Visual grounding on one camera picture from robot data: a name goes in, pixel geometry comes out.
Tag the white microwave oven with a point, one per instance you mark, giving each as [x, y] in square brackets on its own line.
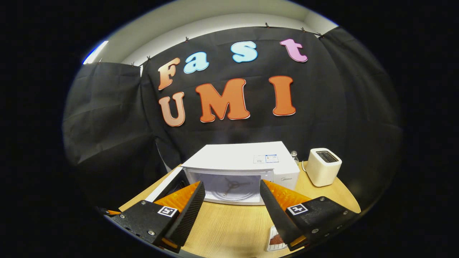
[233, 156]

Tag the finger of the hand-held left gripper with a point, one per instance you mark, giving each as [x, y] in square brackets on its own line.
[114, 212]

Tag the green label drink bottle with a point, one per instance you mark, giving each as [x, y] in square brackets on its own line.
[294, 156]

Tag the brown meat piece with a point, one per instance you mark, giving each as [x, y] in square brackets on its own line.
[277, 240]

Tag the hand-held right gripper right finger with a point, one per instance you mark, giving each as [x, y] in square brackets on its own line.
[276, 215]

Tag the white toaster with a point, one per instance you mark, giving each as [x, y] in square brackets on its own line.
[322, 172]

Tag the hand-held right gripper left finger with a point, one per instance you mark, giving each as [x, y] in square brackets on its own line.
[192, 215]

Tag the glass microwave turntable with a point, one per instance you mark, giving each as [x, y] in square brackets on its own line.
[236, 195]

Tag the small white plate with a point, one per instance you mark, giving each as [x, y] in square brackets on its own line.
[273, 230]

